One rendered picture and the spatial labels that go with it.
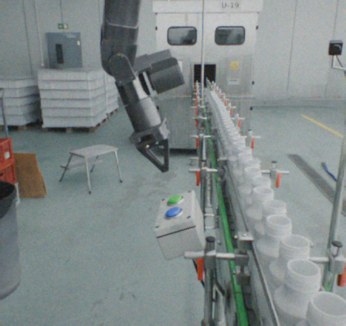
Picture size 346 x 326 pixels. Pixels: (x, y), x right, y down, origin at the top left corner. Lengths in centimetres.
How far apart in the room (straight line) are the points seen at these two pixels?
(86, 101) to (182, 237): 611
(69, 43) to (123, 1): 1031
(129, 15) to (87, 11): 1022
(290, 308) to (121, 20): 47
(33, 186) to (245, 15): 332
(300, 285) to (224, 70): 442
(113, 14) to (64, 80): 617
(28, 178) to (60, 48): 762
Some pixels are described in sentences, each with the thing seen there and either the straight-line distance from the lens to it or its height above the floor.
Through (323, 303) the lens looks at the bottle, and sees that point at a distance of 42.
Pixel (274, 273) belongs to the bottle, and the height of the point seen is 112.
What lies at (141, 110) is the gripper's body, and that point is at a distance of 63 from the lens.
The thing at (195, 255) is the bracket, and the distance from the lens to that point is 59.
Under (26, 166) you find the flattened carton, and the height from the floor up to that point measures 37.
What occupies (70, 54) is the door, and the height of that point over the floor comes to 149.
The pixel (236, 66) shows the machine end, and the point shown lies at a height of 128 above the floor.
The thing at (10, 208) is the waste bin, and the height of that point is 55.
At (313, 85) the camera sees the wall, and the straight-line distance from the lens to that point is 1086.
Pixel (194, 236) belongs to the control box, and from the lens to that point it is 63.
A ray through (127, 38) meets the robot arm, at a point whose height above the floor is 143.
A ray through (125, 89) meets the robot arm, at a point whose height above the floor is 135.
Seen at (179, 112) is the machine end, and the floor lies 66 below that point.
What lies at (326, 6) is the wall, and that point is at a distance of 1093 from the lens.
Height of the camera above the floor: 140
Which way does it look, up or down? 17 degrees down
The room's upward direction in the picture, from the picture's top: straight up
